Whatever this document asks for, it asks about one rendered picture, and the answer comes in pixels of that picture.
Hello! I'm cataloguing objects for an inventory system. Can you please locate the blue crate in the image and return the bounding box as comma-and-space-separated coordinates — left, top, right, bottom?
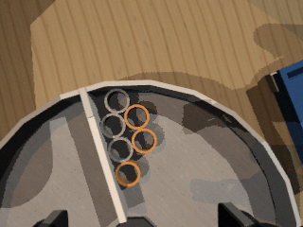
265, 60, 303, 171

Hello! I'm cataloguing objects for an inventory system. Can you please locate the bronze ring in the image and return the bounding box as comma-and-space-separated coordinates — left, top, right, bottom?
116, 159, 140, 186
124, 104, 150, 130
132, 128, 157, 153

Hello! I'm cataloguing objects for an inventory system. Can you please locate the grey metal ring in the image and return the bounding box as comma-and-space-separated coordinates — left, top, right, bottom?
108, 136, 134, 163
100, 113, 127, 138
104, 88, 131, 114

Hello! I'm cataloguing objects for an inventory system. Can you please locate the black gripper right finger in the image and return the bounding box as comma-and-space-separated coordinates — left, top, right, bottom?
218, 202, 277, 227

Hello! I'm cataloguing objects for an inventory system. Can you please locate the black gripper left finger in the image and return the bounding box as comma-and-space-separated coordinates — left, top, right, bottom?
33, 210, 68, 227

